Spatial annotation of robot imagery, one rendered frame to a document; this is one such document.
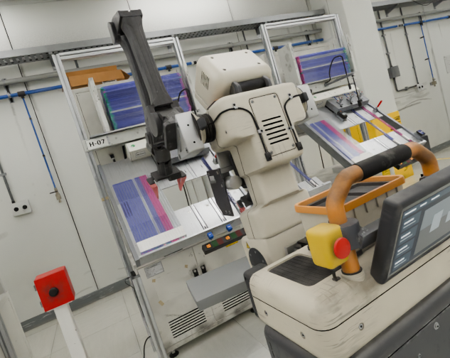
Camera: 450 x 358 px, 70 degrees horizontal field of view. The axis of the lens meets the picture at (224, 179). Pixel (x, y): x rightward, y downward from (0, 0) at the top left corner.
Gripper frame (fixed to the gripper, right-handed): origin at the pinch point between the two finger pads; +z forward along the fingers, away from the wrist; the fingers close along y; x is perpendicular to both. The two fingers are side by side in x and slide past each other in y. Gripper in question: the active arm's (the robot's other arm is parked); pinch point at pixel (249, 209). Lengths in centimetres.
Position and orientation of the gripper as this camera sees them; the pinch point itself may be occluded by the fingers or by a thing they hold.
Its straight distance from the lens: 165.4
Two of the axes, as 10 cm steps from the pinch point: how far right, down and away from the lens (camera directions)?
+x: 4.8, 6.4, -6.0
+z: -0.6, 7.1, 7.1
